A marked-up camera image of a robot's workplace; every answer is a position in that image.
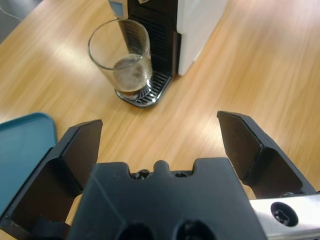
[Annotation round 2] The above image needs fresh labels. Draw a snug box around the clear drinking glass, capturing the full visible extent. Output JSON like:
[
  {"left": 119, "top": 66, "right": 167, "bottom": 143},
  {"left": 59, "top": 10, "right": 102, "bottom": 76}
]
[{"left": 87, "top": 18, "right": 154, "bottom": 99}]

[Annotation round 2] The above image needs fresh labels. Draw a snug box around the teal square plastic tray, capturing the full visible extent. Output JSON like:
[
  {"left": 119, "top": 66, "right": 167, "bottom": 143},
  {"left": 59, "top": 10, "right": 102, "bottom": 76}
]
[{"left": 0, "top": 112, "right": 57, "bottom": 216}]

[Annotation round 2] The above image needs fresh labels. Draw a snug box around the white floor cable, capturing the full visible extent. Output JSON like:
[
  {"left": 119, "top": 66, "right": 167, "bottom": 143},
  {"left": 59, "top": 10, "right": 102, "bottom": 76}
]
[{"left": 0, "top": 4, "right": 23, "bottom": 20}]

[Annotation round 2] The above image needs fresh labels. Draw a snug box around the white capsule coffee machine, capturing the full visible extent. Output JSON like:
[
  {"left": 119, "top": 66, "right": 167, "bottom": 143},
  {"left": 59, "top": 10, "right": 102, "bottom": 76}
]
[{"left": 107, "top": 0, "right": 227, "bottom": 109}]

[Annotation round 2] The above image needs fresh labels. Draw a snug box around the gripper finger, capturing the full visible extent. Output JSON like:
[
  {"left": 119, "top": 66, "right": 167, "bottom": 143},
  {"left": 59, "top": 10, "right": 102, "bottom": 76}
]
[
  {"left": 0, "top": 119, "right": 104, "bottom": 240},
  {"left": 216, "top": 111, "right": 317, "bottom": 200}
]

